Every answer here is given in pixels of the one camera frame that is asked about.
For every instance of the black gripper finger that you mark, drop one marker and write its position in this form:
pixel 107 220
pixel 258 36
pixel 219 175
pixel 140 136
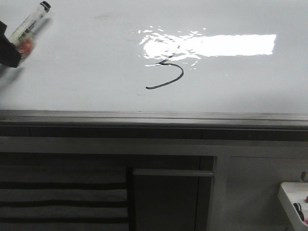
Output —
pixel 9 55

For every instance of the white black whiteboard marker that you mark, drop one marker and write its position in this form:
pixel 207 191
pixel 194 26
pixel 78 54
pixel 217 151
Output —
pixel 23 37

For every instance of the white glossy whiteboard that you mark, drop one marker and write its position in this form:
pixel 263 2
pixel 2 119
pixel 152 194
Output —
pixel 183 63

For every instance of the black white striped panel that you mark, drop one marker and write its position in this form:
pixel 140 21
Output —
pixel 64 199

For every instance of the grey cabinet door panel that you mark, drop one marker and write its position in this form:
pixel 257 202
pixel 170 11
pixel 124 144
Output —
pixel 171 200

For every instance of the white plastic storage tray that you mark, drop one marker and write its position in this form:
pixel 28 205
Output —
pixel 294 192

